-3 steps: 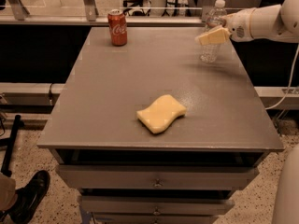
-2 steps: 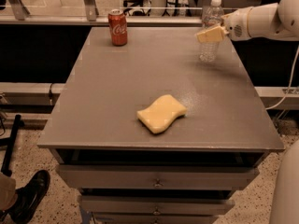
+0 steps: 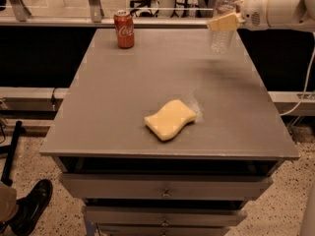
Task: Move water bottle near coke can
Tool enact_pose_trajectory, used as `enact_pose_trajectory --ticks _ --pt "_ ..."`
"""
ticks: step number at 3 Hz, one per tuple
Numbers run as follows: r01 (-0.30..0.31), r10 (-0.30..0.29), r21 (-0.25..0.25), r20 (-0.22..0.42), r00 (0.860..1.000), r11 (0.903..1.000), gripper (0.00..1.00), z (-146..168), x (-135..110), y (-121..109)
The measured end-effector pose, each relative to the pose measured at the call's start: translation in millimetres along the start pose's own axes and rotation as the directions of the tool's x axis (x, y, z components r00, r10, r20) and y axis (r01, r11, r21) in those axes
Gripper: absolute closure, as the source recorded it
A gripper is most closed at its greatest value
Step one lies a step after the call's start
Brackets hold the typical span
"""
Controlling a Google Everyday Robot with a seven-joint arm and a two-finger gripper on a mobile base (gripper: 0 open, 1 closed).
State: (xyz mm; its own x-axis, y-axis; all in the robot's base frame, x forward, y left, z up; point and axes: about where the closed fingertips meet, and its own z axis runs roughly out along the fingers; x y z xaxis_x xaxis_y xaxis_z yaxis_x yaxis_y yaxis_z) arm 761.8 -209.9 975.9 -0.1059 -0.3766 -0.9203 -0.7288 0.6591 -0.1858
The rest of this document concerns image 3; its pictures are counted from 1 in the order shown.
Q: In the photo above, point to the black leather shoe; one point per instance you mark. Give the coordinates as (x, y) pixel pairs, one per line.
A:
(31, 208)

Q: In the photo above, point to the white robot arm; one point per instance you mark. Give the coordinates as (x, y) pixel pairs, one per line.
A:
(289, 15)

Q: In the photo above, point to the clear plastic water bottle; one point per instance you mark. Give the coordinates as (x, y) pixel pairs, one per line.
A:
(220, 40)

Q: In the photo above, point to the black metal stand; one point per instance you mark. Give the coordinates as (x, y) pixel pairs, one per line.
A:
(9, 152)

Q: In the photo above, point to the metal window rail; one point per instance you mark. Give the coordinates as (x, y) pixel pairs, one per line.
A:
(146, 23)

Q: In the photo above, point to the yellow sponge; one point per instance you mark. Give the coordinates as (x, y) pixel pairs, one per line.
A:
(170, 119)

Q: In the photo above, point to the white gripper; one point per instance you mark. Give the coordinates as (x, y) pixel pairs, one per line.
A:
(253, 13)

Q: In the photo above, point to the red coke can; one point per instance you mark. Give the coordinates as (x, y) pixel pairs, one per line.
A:
(124, 29)

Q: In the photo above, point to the bottom grey drawer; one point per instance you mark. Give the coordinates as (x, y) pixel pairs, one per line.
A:
(124, 230)

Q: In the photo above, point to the middle grey drawer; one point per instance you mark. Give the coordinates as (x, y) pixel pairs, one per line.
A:
(158, 216)

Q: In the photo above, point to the grey drawer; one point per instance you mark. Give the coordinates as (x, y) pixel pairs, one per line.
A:
(124, 230)
(158, 216)
(165, 187)

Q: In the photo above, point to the grey drawer cabinet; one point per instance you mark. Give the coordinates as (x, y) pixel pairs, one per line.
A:
(100, 127)

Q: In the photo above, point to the top grey drawer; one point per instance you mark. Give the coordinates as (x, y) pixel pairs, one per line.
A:
(165, 187)

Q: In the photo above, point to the beige trouser leg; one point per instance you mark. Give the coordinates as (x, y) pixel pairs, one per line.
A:
(8, 202)

